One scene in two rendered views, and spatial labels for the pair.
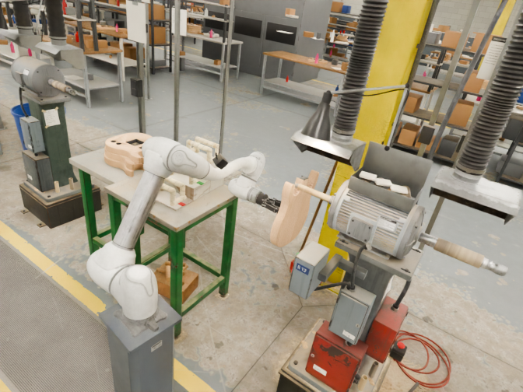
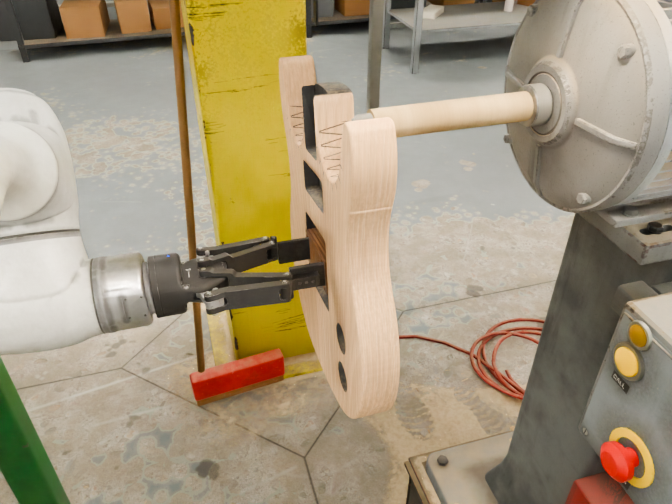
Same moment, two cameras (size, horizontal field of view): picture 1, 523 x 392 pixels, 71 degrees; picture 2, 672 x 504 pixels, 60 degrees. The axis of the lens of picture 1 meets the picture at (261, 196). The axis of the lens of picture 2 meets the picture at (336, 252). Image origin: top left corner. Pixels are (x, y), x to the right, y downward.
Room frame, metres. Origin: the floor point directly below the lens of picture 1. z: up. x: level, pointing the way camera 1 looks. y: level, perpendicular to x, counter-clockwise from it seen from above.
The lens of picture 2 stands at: (1.30, 0.25, 1.50)
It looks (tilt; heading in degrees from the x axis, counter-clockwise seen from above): 36 degrees down; 313
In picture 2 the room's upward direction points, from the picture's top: straight up
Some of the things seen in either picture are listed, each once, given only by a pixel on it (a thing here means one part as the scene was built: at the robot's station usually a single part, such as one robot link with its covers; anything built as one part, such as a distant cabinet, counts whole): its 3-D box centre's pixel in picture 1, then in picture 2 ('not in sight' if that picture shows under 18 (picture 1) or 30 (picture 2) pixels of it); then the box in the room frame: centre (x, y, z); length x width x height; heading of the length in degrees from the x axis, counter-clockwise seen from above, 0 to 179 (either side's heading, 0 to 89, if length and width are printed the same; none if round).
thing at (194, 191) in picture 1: (185, 183); not in sight; (2.01, 0.49, 0.98); 0.27 x 0.16 x 0.09; 63
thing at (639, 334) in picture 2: not in sight; (637, 336); (1.37, -0.24, 1.11); 0.03 x 0.01 x 0.03; 150
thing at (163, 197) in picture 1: (167, 197); not in sight; (1.88, 0.56, 0.94); 0.27 x 0.15 x 0.01; 63
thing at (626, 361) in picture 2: not in sight; (630, 360); (1.36, -0.24, 1.07); 0.03 x 0.01 x 0.03; 150
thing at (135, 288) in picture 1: (137, 288); not in sight; (1.19, 0.49, 0.87); 0.18 x 0.16 x 0.22; 60
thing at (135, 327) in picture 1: (142, 313); not in sight; (1.17, 0.47, 0.73); 0.22 x 0.18 x 0.06; 52
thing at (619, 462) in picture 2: not in sight; (624, 459); (1.33, -0.21, 0.98); 0.04 x 0.04 x 0.04; 60
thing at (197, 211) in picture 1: (174, 237); not in sight; (2.00, 0.55, 0.55); 0.62 x 0.58 x 0.76; 60
